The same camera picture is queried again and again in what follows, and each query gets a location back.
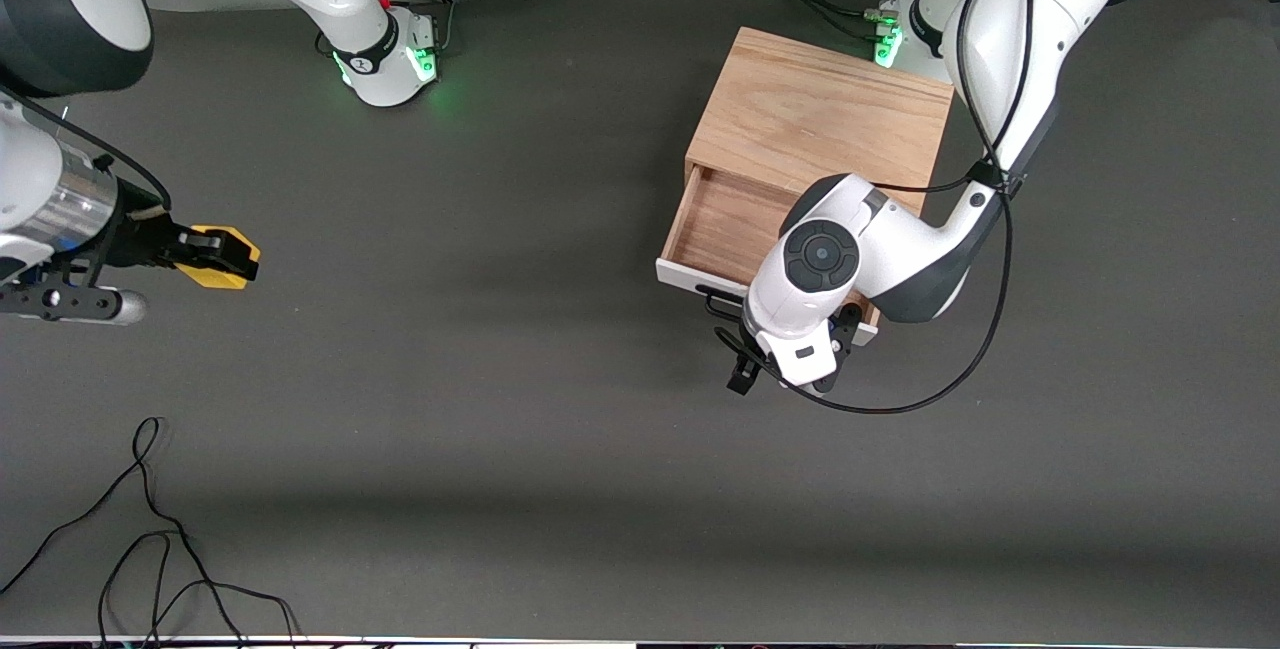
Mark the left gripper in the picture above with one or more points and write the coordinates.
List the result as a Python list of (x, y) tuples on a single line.
[(742, 376)]

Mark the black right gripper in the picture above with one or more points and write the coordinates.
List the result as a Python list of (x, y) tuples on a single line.
[(137, 235)]

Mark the yellow cube block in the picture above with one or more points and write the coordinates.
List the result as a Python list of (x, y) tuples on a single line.
[(215, 276)]

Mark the wooden drawer with white front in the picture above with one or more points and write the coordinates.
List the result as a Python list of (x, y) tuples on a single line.
[(730, 224)]

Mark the light wooden cabinet box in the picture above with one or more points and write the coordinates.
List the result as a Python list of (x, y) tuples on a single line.
[(820, 109)]

